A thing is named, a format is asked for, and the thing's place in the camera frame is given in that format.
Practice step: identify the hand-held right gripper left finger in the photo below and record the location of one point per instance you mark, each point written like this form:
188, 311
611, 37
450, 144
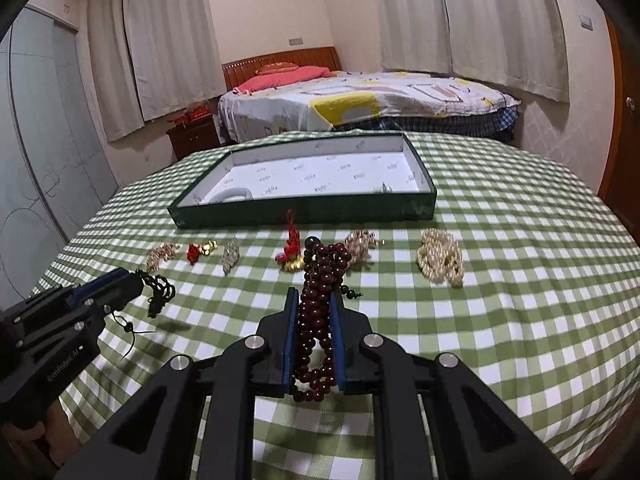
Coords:
292, 345

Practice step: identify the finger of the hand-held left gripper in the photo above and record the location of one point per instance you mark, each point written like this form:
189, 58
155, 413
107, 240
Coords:
97, 281
117, 291

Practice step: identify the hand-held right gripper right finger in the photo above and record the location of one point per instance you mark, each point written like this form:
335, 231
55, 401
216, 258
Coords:
336, 345

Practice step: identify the small red gold charm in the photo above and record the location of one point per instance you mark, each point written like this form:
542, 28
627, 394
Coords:
197, 251

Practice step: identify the red knot tassel charm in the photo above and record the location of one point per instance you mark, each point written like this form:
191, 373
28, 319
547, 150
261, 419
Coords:
290, 247

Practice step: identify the grey sliding wardrobe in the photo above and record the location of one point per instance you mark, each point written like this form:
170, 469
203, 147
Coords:
45, 150

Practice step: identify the white bangle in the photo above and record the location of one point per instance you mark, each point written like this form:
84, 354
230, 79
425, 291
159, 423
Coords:
235, 191

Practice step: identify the small silver trinket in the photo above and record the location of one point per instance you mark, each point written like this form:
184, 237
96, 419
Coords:
384, 189

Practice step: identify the green checked tablecloth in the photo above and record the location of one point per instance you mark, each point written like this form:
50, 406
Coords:
500, 335

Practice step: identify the dark wooden nightstand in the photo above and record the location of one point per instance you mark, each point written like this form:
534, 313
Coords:
195, 140

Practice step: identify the red gift box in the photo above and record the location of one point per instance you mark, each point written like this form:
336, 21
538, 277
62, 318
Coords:
179, 121
200, 112

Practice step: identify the white curtain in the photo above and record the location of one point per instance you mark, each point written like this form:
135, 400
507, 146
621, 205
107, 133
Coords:
170, 35
412, 15
112, 60
505, 25

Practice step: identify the wooden headboard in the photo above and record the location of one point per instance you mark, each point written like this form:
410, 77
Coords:
240, 71

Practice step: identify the bed with patterned cover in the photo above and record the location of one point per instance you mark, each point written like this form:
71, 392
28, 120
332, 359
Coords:
390, 97

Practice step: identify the pink pillow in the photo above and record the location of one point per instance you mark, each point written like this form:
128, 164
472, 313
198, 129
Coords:
280, 78

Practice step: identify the red embroidered cushion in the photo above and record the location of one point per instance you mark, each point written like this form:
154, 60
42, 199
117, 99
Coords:
276, 67

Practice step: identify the wooden door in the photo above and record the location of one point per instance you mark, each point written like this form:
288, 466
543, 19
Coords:
622, 160

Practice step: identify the wall switch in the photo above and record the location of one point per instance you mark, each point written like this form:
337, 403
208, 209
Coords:
586, 19

